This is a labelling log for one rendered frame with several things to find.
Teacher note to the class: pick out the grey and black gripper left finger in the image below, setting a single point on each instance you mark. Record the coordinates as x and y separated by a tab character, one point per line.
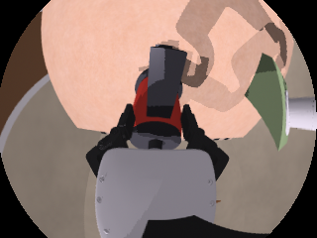
118	137

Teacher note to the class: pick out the red electric kettle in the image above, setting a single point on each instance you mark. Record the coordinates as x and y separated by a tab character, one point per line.
157	126

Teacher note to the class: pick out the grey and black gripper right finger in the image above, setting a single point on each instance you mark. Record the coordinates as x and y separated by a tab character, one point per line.
197	139

